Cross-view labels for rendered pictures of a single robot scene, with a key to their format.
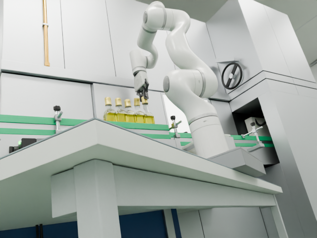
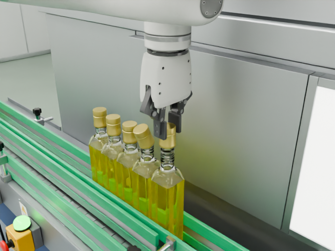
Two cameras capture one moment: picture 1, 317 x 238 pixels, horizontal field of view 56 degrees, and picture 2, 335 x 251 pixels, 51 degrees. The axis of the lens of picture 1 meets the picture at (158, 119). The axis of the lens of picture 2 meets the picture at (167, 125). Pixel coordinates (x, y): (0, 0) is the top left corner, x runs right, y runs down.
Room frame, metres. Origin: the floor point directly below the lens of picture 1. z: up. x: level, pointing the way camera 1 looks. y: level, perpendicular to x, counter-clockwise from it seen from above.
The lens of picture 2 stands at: (1.44, -0.56, 1.67)
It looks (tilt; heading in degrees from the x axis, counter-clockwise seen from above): 26 degrees down; 80
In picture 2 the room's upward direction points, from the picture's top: straight up
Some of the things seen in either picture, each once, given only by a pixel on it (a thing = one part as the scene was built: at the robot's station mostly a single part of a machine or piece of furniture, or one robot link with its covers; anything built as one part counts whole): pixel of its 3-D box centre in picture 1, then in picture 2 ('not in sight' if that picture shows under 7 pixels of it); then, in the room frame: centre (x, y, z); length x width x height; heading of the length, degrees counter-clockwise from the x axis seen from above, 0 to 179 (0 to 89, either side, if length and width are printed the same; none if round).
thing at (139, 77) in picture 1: (141, 81); (167, 73); (1.55, 0.06, 1.47); 0.10 x 0.07 x 0.11; 36
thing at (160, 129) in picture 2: (146, 92); (155, 124); (1.52, 0.04, 1.38); 0.03 x 0.03 x 0.07; 36
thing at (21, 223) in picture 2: not in sight; (21, 222); (1.17, 0.25, 1.01); 0.05 x 0.05 x 0.03
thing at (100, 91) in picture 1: (161, 115); (287, 155); (1.77, -0.02, 1.32); 0.90 x 0.03 x 0.34; 126
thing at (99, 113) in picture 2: (108, 101); (100, 117); (1.41, 0.25, 1.31); 0.04 x 0.04 x 0.04
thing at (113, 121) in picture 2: (118, 102); (113, 124); (1.44, 0.20, 1.31); 0.04 x 0.04 x 0.04
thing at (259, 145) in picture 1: (254, 140); not in sight; (1.85, -0.58, 1.07); 0.17 x 0.05 x 0.23; 36
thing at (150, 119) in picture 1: (149, 130); (167, 207); (1.55, 0.06, 1.16); 0.06 x 0.06 x 0.21; 36
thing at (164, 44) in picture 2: (139, 72); (168, 40); (1.55, 0.06, 1.53); 0.09 x 0.08 x 0.03; 36
